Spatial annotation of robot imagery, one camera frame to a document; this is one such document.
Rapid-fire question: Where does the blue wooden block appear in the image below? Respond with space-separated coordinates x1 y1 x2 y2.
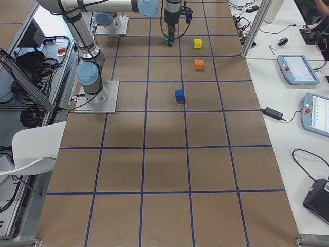
175 89 185 102

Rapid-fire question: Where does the black power adapter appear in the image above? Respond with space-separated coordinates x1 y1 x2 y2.
261 107 283 120

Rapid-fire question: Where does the orange wooden block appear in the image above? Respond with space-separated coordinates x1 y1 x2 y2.
194 59 204 71

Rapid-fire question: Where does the black computer mouse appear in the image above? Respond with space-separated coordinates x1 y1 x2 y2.
277 37 288 46

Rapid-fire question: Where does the black laptop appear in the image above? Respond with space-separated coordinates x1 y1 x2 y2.
303 179 328 224

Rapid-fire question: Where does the yellow wooden block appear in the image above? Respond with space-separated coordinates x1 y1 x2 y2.
193 39 202 49

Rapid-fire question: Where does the white plastic chair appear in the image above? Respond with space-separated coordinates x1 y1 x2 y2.
1 121 66 182

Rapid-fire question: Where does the upper teach pendant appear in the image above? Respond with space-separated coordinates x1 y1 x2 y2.
277 55 320 85

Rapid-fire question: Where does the teach pendant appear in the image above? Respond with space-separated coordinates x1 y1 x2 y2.
277 55 320 85
301 92 328 136

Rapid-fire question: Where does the green wooden block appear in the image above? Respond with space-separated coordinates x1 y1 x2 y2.
163 37 169 46

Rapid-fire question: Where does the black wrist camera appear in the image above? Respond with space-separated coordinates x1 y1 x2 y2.
182 6 193 24

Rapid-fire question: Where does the lower teach pendant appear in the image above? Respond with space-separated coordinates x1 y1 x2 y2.
301 92 328 136

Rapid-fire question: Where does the aluminium frame post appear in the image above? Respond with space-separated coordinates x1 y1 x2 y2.
241 0 272 59

